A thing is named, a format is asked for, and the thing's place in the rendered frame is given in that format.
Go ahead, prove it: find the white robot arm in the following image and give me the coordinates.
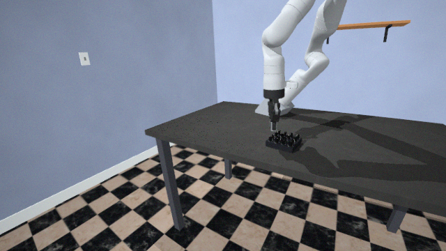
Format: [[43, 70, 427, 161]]
[[262, 0, 347, 105]]

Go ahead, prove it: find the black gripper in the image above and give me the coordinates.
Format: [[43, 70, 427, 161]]
[[263, 89, 285, 131]]

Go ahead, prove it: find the black knob box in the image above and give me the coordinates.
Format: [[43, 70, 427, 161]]
[[266, 130, 302, 153]]

